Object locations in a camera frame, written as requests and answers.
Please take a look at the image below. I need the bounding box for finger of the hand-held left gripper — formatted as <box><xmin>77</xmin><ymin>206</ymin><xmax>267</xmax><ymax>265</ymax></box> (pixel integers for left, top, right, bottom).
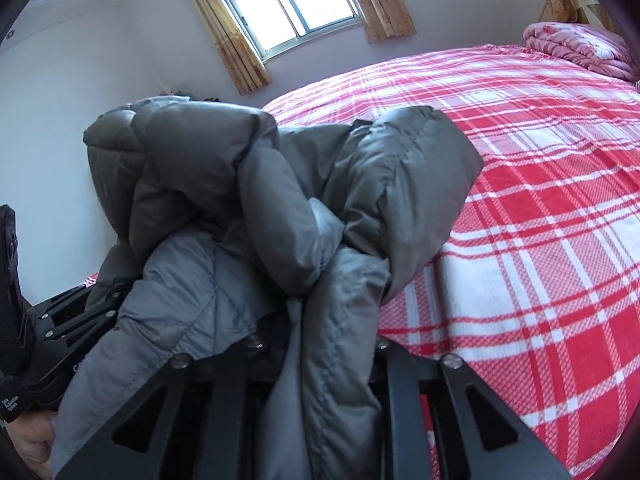
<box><xmin>42</xmin><ymin>305</ymin><xmax>122</xmax><ymax>344</ymax></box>
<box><xmin>25</xmin><ymin>281</ymin><xmax>133</xmax><ymax>320</ymax></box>

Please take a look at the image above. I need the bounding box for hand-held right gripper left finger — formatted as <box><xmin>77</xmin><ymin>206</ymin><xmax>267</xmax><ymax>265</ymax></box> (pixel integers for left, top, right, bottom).
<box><xmin>55</xmin><ymin>337</ymin><xmax>288</xmax><ymax>480</ymax></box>

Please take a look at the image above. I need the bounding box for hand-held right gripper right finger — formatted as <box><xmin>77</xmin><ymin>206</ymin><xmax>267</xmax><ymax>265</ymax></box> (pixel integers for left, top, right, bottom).
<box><xmin>367</xmin><ymin>337</ymin><xmax>573</xmax><ymax>480</ymax></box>

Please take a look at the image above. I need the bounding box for grey puffer jacket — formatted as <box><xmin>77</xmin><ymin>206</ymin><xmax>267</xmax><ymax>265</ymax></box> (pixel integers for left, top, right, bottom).
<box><xmin>50</xmin><ymin>97</ymin><xmax>485</xmax><ymax>480</ymax></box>

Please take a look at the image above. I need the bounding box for person's left hand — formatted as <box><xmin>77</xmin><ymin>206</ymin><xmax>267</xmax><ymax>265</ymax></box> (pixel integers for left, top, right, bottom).
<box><xmin>7</xmin><ymin>407</ymin><xmax>57</xmax><ymax>478</ymax></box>

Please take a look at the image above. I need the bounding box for bed with red plaid sheet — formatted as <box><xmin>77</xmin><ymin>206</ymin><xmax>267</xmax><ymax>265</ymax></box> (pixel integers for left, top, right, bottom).
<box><xmin>82</xmin><ymin>44</ymin><xmax>640</xmax><ymax>480</ymax></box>

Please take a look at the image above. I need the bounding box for window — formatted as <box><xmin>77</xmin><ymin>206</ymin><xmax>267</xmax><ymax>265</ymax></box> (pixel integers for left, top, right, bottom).
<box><xmin>202</xmin><ymin>0</ymin><xmax>361</xmax><ymax>63</ymax></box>

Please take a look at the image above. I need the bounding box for pink folded quilt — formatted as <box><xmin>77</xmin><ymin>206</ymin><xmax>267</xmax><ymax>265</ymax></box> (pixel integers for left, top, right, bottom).
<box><xmin>522</xmin><ymin>21</ymin><xmax>640</xmax><ymax>83</ymax></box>

